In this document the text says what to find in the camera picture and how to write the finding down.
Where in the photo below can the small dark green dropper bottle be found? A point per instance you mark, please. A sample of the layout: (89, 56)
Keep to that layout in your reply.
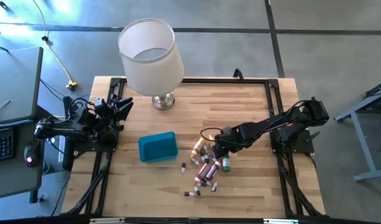
(197, 192)

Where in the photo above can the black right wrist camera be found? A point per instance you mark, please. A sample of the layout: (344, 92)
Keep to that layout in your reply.
(227, 130)

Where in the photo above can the large green food colouring bottle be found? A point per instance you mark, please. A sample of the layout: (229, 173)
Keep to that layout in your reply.
(226, 163)

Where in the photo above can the black keyboard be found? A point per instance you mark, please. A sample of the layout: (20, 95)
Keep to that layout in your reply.
(2, 144)

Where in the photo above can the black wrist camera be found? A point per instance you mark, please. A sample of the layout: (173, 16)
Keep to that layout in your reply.
(100, 105)
(227, 130)

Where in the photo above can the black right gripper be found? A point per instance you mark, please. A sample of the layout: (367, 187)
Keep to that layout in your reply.
(227, 140)

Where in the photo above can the grey office desk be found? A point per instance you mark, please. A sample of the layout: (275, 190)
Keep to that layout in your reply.
(16, 81)

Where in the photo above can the grey metal cart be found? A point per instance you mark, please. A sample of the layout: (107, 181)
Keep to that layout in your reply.
(362, 146)

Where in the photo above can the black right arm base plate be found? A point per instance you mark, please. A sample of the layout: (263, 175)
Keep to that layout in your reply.
(302, 146)

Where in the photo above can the black computer mouse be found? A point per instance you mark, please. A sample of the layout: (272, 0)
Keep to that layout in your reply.
(31, 154)

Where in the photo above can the black aluminium rig frame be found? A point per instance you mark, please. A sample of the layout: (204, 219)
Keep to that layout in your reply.
(209, 80)

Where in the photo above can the small red dropper bottle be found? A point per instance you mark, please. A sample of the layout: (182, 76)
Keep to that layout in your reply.
(188, 194)

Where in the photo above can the large red food colouring bottle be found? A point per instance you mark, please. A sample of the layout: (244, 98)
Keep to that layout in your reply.
(212, 171)
(203, 171)

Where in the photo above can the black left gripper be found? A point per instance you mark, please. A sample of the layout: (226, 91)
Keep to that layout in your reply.
(111, 115)

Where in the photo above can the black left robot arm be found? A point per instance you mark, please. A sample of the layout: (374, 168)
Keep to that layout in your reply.
(62, 128)

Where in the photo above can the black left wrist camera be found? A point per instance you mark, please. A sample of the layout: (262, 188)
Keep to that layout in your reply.
(100, 105)

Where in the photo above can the teal plastic bin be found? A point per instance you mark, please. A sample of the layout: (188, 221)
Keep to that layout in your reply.
(157, 147)

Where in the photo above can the small dark blue dropper bottle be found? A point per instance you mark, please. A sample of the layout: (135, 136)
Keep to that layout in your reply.
(214, 187)

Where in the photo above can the white shade silver table lamp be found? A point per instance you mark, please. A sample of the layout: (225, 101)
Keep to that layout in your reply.
(153, 74)

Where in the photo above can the grey pen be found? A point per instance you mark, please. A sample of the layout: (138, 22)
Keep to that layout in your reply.
(0, 107)

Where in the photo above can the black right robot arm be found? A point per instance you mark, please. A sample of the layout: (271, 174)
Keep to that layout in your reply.
(271, 124)

